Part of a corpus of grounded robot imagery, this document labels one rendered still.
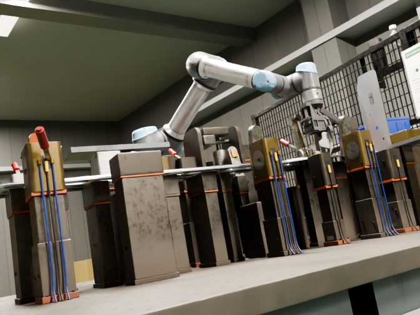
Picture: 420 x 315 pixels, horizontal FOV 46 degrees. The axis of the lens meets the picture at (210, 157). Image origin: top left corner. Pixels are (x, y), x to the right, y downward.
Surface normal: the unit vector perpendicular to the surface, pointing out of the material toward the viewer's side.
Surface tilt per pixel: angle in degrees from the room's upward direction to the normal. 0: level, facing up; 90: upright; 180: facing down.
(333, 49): 90
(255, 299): 90
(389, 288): 90
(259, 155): 90
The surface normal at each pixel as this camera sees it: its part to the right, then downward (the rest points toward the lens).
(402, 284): 0.57, -0.24
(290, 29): -0.80, 0.03
